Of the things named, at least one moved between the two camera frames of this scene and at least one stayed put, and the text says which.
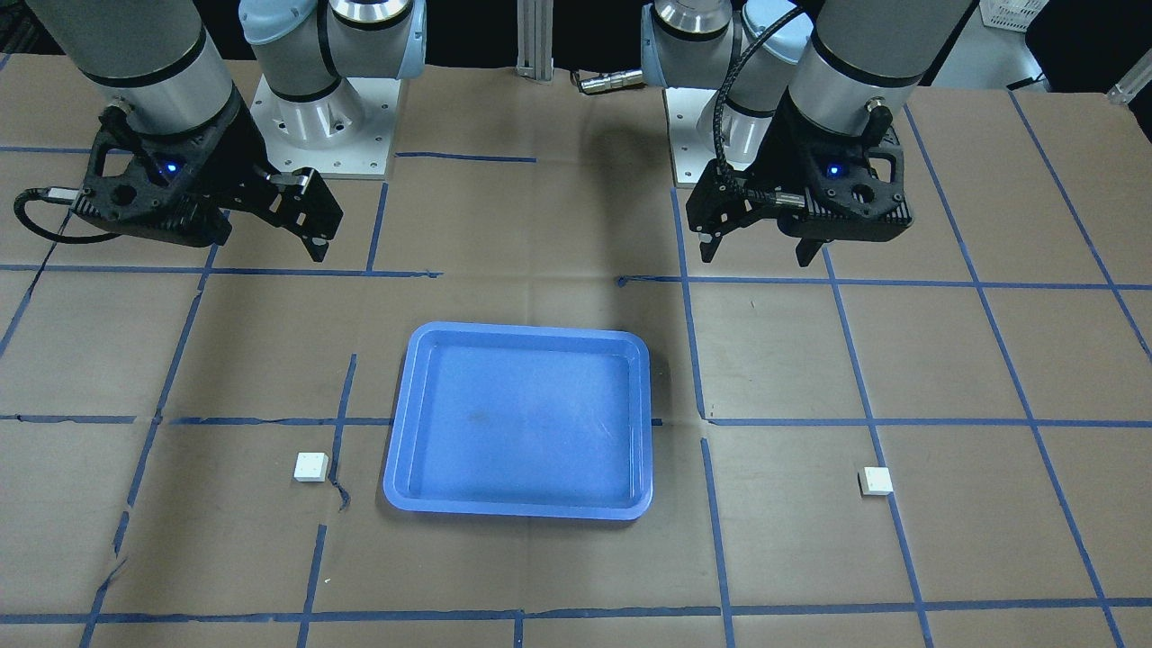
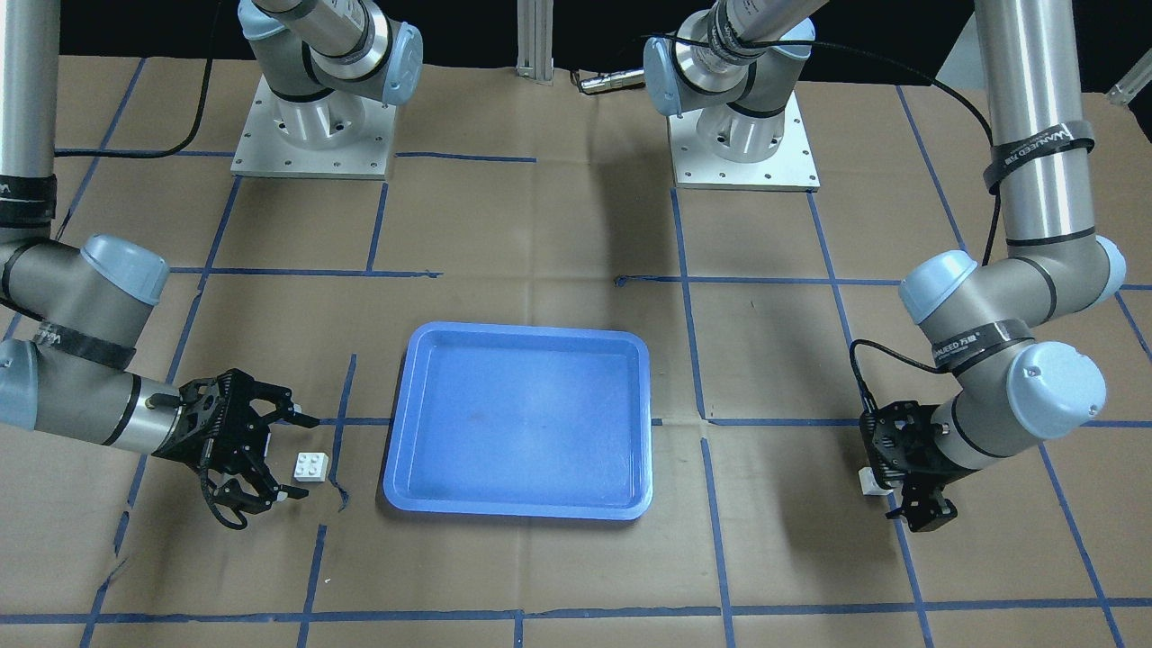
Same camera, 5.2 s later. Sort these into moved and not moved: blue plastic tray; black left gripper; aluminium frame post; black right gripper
Moved: black right gripper; black left gripper
Not moved: blue plastic tray; aluminium frame post
